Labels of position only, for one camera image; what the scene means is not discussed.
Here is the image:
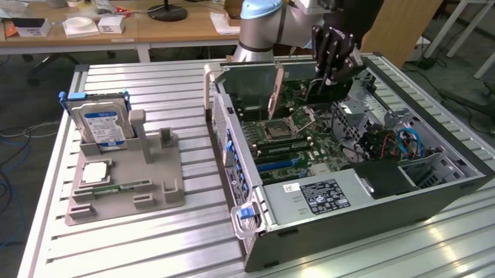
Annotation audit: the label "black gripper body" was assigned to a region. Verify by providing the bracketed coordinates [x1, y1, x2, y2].
[324, 0, 386, 52]

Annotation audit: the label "green graphics card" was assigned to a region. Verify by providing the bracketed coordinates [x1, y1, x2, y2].
[266, 60, 356, 121]

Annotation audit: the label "blue expansion slot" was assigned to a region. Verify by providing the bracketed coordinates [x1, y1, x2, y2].
[257, 158, 302, 172]

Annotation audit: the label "wooden cabinet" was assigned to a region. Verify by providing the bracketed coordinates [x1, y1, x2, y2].
[337, 0, 445, 67]

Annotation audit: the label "metal drive cage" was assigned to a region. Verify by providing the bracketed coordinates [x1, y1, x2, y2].
[333, 83, 388, 122]

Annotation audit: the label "metal socket cover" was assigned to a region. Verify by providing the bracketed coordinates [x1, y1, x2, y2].
[289, 104, 317, 133]

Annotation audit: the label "white paper stack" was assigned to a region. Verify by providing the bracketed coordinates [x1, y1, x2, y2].
[210, 11, 242, 35]

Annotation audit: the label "cardboard box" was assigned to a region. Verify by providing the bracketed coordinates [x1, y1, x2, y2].
[225, 0, 249, 20]

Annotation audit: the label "CPU socket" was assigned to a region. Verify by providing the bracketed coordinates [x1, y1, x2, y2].
[263, 119, 300, 142]

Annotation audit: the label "green motherboard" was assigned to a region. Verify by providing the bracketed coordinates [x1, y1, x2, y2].
[231, 95, 361, 186]

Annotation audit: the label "black RAM stick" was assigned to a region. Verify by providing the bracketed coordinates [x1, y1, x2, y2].
[257, 140, 314, 156]

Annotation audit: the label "black lamp base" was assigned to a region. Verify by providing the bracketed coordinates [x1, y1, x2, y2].
[149, 0, 189, 23]

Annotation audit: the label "black plastic shroud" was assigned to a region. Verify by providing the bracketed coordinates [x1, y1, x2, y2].
[352, 160, 420, 200]

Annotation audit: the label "metal disk bay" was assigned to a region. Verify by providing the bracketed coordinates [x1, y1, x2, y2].
[398, 150, 468, 191]

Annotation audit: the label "blue card retainer clips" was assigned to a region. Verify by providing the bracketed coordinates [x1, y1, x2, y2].
[225, 130, 249, 200]

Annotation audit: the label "grey power supply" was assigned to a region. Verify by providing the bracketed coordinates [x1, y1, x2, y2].
[263, 169, 378, 226]

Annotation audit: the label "small white box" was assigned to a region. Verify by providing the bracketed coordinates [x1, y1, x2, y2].
[97, 16, 127, 34]

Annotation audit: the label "open black PC case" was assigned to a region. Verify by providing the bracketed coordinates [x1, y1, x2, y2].
[203, 52, 495, 273]

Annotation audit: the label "hard disk with blue label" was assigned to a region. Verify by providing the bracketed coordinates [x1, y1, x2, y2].
[71, 98, 135, 150]

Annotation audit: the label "white square holder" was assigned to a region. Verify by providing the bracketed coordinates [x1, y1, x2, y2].
[62, 16, 101, 39]

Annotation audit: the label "blue disk caddy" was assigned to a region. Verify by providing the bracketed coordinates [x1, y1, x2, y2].
[58, 88, 137, 138]

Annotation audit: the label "wooden desk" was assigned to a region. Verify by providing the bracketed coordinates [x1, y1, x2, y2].
[0, 0, 349, 56]

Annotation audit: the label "black chair base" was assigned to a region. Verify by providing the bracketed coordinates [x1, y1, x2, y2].
[23, 53, 81, 86]

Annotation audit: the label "green RAM stick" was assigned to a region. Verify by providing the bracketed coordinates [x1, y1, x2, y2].
[93, 181, 150, 195]

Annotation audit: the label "silver CPU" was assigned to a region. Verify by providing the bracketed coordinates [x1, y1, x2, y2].
[82, 162, 110, 183]

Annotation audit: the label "grey parts rack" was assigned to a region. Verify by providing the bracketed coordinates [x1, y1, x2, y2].
[65, 109, 187, 226]

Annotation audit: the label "white box with black lid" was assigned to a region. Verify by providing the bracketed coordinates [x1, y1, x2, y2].
[11, 17, 53, 38]

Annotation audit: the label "white table frame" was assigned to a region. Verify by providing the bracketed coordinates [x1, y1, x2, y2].
[424, 0, 495, 79]

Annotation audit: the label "red wire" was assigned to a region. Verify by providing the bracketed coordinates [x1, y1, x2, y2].
[377, 133, 392, 159]

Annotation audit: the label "blue wire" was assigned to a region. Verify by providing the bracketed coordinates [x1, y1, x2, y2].
[397, 127, 426, 159]

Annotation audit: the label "white floor cable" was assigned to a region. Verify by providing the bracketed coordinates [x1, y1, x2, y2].
[0, 121, 62, 138]

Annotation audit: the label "blue floor cable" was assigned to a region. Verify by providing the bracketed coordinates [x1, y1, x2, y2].
[0, 138, 31, 250]

